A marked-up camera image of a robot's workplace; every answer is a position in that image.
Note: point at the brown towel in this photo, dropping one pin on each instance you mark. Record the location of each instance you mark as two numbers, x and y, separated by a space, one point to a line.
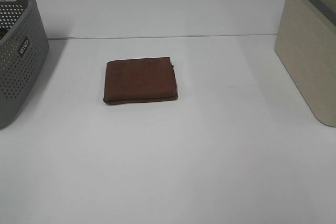
140 81

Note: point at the beige plastic storage bin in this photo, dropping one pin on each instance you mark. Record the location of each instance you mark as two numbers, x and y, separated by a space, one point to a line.
305 44

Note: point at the grey perforated plastic basket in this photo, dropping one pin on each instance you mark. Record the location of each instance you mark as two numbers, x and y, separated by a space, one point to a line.
24 49

